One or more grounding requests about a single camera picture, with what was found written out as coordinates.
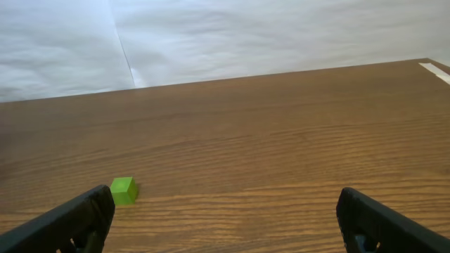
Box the green cube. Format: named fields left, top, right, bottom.
left=109, top=176, right=139, bottom=207

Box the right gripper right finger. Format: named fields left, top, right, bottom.
left=335, top=187, right=450, bottom=253

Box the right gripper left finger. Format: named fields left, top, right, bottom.
left=0, top=184, right=116, bottom=253

